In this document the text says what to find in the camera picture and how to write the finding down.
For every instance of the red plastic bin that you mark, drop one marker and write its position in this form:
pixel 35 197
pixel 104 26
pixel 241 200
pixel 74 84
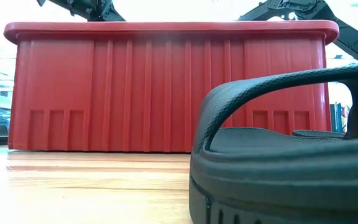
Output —
pixel 120 93

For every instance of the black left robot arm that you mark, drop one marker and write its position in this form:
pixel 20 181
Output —
pixel 70 9

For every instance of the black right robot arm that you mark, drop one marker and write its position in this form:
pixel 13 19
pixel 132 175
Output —
pixel 353 34

